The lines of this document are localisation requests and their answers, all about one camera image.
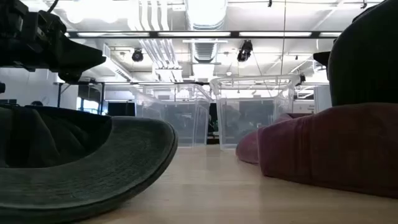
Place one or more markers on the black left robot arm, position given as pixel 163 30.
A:
pixel 2 87

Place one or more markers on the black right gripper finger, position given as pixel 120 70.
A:
pixel 322 58

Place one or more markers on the dark green cap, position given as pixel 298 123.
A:
pixel 77 165

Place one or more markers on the black hat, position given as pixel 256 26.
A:
pixel 363 62

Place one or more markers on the black frame post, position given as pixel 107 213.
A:
pixel 59 95

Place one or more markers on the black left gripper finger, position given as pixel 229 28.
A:
pixel 70 77
pixel 81 59

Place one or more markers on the person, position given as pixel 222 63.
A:
pixel 36 103

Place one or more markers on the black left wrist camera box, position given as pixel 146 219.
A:
pixel 48 23

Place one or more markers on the silver ceiling air duct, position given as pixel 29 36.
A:
pixel 206 28

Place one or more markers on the white pillar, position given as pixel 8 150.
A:
pixel 322 99

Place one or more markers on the black hanging camera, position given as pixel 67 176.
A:
pixel 137 55
pixel 245 50

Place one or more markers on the clear plastic bin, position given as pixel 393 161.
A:
pixel 174 118
pixel 248 118

